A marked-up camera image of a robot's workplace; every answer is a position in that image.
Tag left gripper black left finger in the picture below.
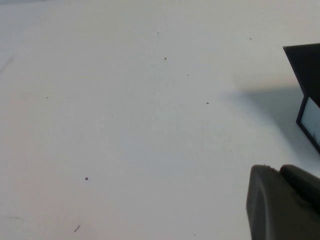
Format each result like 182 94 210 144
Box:
246 164 320 240

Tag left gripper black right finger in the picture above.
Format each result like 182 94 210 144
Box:
279 164 320 213

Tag black printed glasses case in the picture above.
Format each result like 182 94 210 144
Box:
282 42 320 147

